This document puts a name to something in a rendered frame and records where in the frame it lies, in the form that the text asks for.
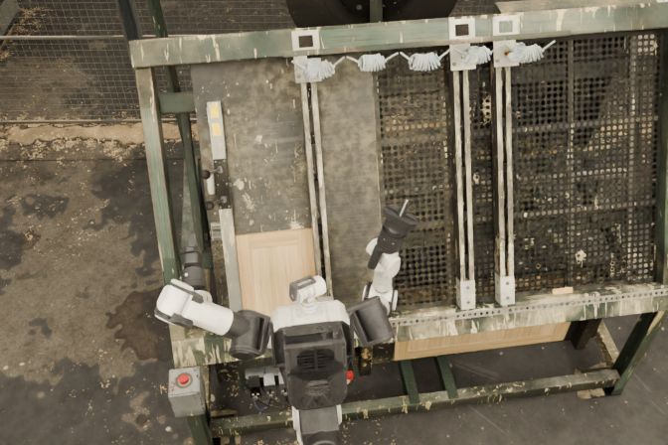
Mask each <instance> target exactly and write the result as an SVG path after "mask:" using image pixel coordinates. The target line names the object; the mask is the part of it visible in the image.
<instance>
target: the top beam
mask: <svg viewBox="0 0 668 445"><path fill-rule="evenodd" d="M512 15H518V26H519V32H518V33H519V34H526V33H539V32H552V31H565V30H572V35H580V34H593V33H606V32H619V31H632V30H645V29H659V28H668V2H656V3H642V4H628V5H615V6H601V7H587V8H574V9H560V10H546V11H532V12H518V13H505V14H491V15H477V16H463V17H449V18H435V19H421V20H407V21H395V22H381V23H367V24H353V25H339V26H325V27H311V28H297V29H284V30H270V31H256V32H242V33H228V34H215V35H201V36H187V37H174V38H160V39H146V40H132V41H129V42H128V50H129V56H130V64H131V67H132V68H134V69H135V68H148V67H161V66H174V65H187V64H200V63H213V62H226V61H239V60H252V59H266V58H279V57H283V52H288V51H293V47H292V35H291V32H292V31H306V30H318V33H319V46H320V49H327V48H341V47H354V46H367V45H381V44H393V43H406V42H419V41H433V40H446V39H449V27H448V25H449V24H448V20H457V19H471V18H474V20H475V37H486V36H493V24H492V21H493V20H492V17H498V16H512ZM509 32H512V20H511V21H499V33H509Z"/></svg>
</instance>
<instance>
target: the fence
mask: <svg viewBox="0 0 668 445"><path fill-rule="evenodd" d="M212 104H217V105H218V108H219V117H217V118H211V110H210V105H212ZM207 107H208V116H209V125H210V133H211V142H212V151H213V160H215V159H226V160H227V154H226V145H225V135H224V126H223V117H222V109H221V102H220V101H210V102H207ZM218 122H220V126H221V136H213V127H212V123H218ZM219 213H220V222H221V231H222V240H223V249H224V257H225V265H226V274H227V283H228V292H229V301H230V310H232V311H235V312H237V311H239V310H242V309H243V302H242V293H241V284H240V276H239V266H238V257H237V248H236V239H235V227H234V218H233V209H225V210H219Z"/></svg>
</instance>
